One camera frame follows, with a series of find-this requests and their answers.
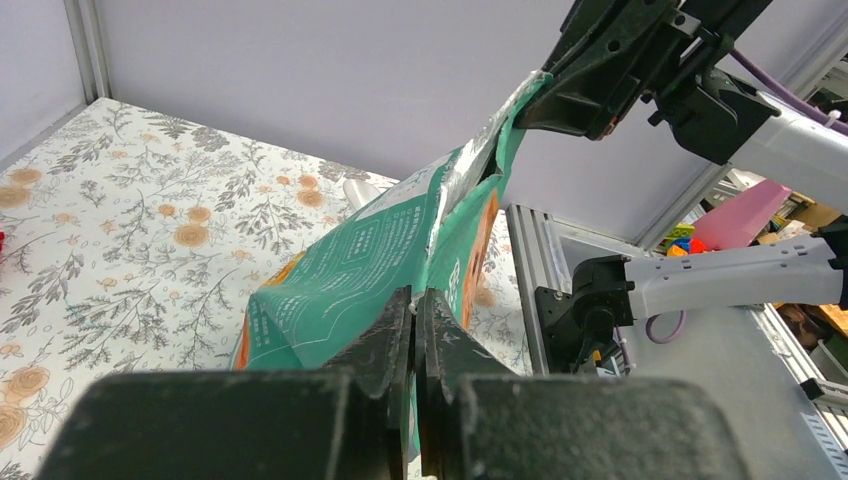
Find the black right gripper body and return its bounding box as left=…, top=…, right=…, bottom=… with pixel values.
left=596, top=0, right=773, bottom=107

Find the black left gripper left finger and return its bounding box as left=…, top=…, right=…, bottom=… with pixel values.
left=323, top=286, right=414, bottom=479

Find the green dog food bag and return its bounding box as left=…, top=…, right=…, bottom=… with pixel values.
left=232, top=71, right=550, bottom=370

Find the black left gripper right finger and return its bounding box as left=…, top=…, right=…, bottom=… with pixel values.
left=414, top=288, right=515, bottom=479

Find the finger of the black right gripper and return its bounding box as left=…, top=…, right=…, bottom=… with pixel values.
left=515, top=0, right=679, bottom=140

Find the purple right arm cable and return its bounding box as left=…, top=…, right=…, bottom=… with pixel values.
left=612, top=46, right=848, bottom=372

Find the clear plastic scoop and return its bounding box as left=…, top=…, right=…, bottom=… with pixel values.
left=342, top=179, right=381, bottom=212

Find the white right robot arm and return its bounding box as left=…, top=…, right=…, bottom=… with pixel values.
left=507, top=1, right=847, bottom=374

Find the floral table mat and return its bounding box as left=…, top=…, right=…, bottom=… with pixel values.
left=0, top=97, right=535, bottom=480

